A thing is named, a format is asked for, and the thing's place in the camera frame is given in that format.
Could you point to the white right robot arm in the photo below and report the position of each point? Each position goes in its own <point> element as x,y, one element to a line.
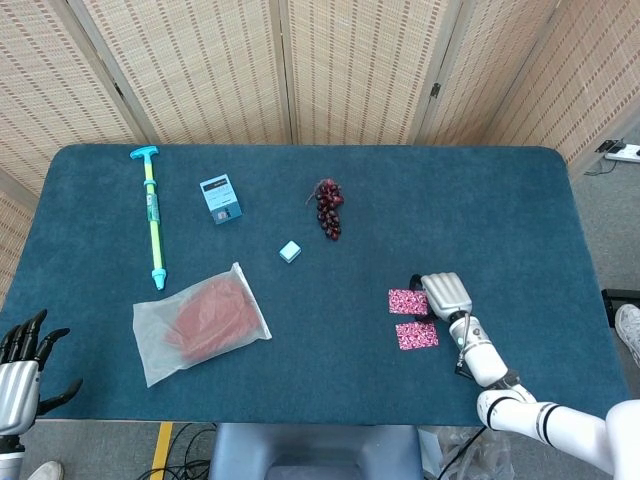
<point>485,360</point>

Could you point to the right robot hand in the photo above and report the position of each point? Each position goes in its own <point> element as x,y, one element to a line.
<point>447,295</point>

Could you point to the translucent zip bag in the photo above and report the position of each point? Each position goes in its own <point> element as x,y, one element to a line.
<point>155,330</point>

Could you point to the black screen hinge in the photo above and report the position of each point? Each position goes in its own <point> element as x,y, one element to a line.
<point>435,90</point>
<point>119,89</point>

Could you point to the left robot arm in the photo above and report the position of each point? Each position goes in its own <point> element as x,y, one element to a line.
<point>9,457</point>

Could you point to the blue cardboard box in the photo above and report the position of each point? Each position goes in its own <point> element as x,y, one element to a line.
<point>221,197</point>

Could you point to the white power strip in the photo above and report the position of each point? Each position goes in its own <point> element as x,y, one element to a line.
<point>625,152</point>

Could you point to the bunch of red grapes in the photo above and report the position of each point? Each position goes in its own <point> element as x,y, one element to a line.
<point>329,207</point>

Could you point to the pink fabric inside bag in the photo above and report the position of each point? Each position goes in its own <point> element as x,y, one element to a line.
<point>215,320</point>

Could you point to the white shoe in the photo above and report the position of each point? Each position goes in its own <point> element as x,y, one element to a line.
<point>629,332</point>
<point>46,471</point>

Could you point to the teal felt table cover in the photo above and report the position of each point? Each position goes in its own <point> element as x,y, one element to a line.
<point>350,350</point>

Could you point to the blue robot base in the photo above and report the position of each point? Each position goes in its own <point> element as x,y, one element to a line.
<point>315,452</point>

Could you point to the small blue and white block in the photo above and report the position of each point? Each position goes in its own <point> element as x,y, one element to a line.
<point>290,251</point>

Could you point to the green and blue water pump toy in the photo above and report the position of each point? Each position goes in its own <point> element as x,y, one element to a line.
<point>154,220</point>

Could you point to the clear plastic bag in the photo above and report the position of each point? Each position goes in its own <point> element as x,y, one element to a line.
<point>470,455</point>

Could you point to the woven folding screen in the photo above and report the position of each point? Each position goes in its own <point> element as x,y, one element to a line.
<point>200,75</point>

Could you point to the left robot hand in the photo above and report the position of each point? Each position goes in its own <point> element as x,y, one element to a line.
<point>17,385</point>

